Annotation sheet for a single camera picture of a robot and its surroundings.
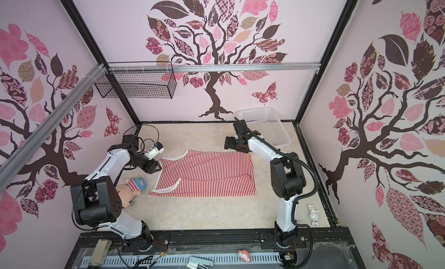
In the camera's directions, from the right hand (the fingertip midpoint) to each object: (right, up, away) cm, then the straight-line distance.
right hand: (232, 144), depth 95 cm
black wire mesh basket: (-53, +36, -1) cm, 64 cm away
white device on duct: (-15, -46, -28) cm, 56 cm away
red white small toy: (+4, -43, -29) cm, 52 cm away
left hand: (-41, -13, -7) cm, 43 cm away
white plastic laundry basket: (+24, +15, +23) cm, 37 cm away
